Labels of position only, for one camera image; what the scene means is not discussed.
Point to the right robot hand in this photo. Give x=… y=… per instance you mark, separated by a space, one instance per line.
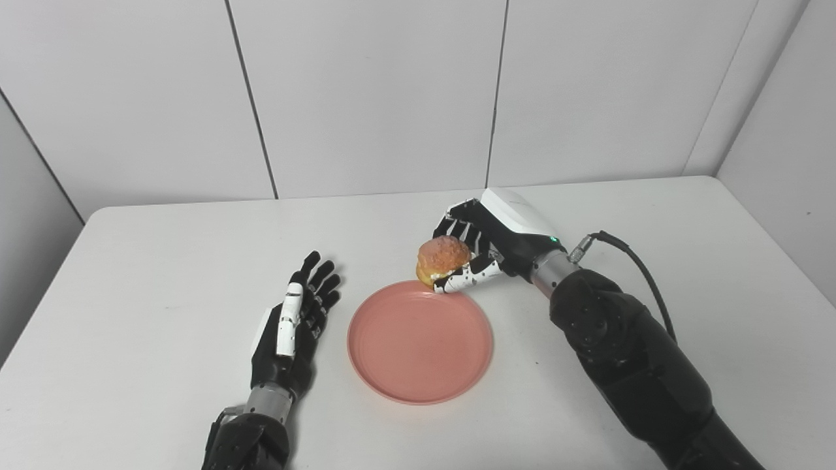
x=503 y=241

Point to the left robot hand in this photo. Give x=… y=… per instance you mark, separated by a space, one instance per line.
x=294 y=326

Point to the cream puff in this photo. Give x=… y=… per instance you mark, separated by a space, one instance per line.
x=441 y=258

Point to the pink round plate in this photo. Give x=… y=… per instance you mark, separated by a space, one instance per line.
x=420 y=343

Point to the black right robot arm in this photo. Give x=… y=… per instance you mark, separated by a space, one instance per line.
x=633 y=365

